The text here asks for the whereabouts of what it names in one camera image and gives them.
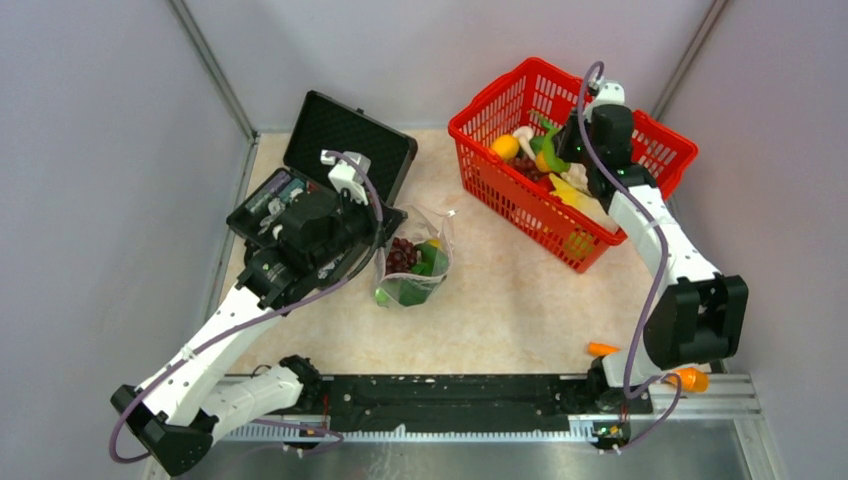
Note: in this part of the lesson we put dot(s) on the clear zip top bag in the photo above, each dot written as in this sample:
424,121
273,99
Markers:
421,224

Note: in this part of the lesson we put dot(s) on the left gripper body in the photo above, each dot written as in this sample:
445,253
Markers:
356,223

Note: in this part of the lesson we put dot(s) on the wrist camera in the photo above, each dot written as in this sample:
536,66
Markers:
605,91
344,177

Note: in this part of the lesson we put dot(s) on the toy cauliflower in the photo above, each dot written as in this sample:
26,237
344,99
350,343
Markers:
576,176

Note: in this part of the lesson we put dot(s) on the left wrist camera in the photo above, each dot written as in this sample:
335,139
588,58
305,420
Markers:
344,177

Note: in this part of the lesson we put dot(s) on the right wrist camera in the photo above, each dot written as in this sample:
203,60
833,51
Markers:
605,91

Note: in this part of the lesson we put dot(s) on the orange toy carrot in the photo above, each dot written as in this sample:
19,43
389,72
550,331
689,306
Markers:
690,379

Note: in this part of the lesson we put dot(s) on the green toy pepper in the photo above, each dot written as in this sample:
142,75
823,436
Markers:
382,299

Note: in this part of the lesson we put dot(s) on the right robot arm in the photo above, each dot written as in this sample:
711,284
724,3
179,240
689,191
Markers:
693,313

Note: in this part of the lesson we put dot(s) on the yellow toy lemon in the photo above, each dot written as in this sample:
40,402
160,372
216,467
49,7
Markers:
541,163

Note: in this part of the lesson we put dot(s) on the purple toy grapes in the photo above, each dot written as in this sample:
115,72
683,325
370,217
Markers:
527,168

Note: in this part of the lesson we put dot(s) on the green toy leaf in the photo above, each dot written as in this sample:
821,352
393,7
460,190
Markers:
544,145

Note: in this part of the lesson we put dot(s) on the black poker chip case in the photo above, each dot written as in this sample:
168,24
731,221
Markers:
381,154

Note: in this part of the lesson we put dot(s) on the green toy cucumber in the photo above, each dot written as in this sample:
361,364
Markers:
432,262

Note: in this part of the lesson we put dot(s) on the dark red toy grapes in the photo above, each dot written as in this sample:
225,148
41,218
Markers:
402,256

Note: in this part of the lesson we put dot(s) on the yellow toy corn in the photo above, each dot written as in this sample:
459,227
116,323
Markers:
568,194

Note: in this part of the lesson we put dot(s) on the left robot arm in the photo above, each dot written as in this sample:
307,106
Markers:
180,413

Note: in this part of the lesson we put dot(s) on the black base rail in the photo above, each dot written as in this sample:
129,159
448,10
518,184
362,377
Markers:
460,404

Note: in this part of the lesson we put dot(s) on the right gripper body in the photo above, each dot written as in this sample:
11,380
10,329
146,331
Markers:
573,146

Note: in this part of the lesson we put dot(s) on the white toy mushroom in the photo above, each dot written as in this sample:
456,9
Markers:
524,135

